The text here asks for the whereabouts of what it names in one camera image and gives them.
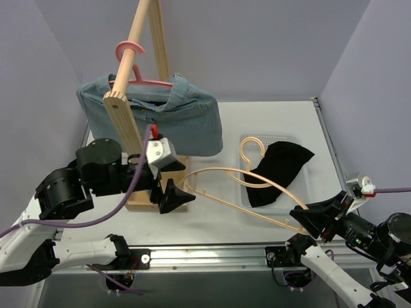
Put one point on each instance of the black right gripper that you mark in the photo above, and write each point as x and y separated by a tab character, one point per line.
331	221

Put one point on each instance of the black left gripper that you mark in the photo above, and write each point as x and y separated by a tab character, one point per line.
157	188

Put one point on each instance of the light blue denim shirt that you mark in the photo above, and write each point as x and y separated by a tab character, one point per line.
188	116

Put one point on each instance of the black skirt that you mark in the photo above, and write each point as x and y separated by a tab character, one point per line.
281	164

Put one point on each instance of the pink plastic hanger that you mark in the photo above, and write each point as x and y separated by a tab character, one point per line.
138	80

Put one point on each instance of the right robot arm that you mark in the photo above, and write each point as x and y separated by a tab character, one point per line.
386	244

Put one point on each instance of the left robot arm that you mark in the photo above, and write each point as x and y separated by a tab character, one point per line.
29	251

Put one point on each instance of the white perforated plastic basket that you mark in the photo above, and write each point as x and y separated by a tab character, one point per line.
299	187

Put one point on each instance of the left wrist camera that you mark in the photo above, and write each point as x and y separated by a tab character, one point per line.
160	152

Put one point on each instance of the aluminium right side rail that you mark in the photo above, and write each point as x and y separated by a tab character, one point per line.
339	168

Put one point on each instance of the aluminium rail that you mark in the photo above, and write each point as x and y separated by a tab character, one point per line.
212	257
339	168

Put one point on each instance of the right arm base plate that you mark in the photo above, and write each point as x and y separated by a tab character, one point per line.
286	271

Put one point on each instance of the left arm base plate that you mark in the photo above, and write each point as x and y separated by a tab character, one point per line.
123	273

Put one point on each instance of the aluminium front rail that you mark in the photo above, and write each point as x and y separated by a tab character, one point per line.
212	257

